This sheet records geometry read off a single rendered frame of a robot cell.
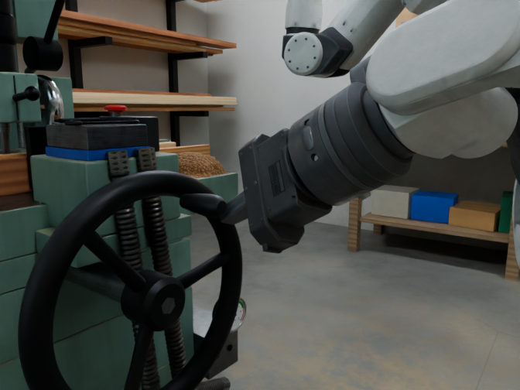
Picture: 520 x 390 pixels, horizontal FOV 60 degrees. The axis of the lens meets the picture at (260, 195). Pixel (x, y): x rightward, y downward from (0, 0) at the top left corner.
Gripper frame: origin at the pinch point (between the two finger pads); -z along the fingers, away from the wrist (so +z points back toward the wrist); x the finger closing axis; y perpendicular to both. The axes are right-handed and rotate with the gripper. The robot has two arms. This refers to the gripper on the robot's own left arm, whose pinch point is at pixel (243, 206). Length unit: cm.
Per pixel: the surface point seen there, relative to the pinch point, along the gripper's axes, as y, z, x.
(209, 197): 3.6, -1.3, 0.9
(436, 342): -170, -66, -8
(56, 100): 7, -36, 35
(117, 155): 9.3, -10.0, 8.9
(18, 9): 15, -37, 52
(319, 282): -183, -133, 39
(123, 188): 11.7, -4.3, 1.6
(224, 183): -19.0, -23.6, 17.9
